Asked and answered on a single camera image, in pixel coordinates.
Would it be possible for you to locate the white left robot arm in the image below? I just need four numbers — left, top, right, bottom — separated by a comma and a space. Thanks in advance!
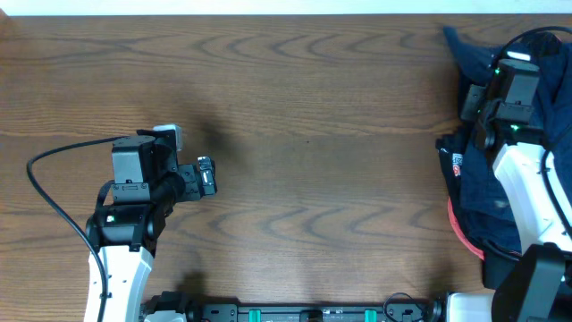
84, 126, 217, 321

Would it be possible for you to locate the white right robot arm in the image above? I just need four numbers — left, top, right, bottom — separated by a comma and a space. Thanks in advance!
443, 58, 571, 321

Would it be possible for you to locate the black knit garment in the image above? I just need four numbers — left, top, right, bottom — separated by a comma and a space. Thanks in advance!
521, 31, 562, 58

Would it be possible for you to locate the dark blue denim garment pile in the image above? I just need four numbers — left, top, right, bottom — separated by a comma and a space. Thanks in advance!
435, 26, 571, 255

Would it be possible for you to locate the red garment edge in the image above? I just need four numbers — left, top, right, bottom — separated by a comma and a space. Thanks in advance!
447, 199, 484, 260

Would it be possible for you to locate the black garment with logo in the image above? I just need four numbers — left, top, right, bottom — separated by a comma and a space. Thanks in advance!
435, 126, 522, 289

